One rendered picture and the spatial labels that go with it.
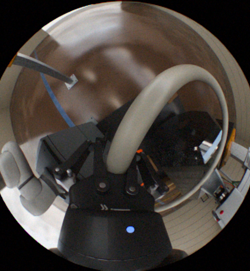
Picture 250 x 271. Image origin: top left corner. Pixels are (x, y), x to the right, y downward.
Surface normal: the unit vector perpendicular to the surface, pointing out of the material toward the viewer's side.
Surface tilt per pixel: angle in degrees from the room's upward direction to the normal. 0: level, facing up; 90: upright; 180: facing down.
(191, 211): 90
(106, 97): 0
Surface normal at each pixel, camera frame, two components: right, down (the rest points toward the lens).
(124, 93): 0.01, 0.27
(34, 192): 0.88, -0.45
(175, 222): -0.64, -0.74
